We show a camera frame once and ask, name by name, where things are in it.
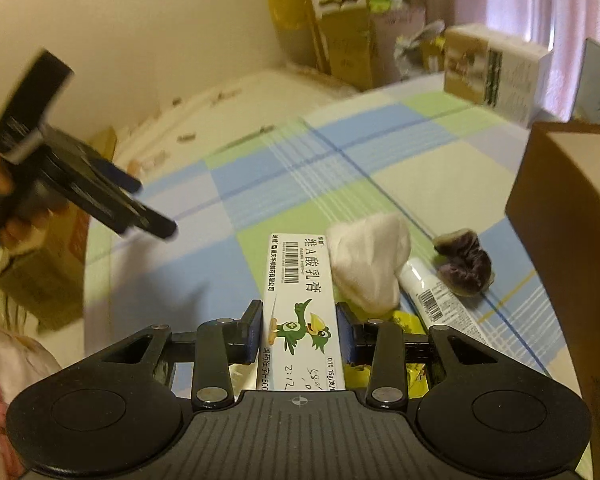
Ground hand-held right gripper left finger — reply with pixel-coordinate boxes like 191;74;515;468
82;299;265;413

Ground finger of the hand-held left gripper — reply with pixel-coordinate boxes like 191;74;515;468
67;180;179;241
82;152;144;195

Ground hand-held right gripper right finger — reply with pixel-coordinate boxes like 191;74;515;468
336;301;513;411

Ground yellow glossy packet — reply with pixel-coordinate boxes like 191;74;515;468
337;307;433;396

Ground white medicine box green bird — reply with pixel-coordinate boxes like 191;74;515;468
256;232;353;393

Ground brown cardboard storage box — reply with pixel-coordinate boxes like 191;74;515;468
505;121;600;480

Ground person's left hand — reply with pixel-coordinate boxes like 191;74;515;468
0;152;52;251

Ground white crumpled tissue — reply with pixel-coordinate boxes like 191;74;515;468
326;212;412;311

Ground white ointment tube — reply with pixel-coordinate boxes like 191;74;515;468
397;256;488;348

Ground brown cardboard box red print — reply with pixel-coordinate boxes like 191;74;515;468
0;200;91;331

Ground dark purple scrunchie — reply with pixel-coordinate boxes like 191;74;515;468
432;228;496;298

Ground checkered bed sheet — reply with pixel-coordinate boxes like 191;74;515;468
82;72;600;401

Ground pink floral clothing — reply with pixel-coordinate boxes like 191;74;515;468
0;310;66;480

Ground yellow plastic bag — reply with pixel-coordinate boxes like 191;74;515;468
267;0;341;68

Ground olive green tall box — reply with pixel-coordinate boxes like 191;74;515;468
307;0;376;88

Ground crumpled silver packet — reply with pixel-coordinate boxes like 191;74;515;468
395;20;448;73

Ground pale pink box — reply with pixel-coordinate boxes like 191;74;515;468
370;7;428;83

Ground white milk carton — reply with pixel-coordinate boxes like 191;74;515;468
442;24;553;126

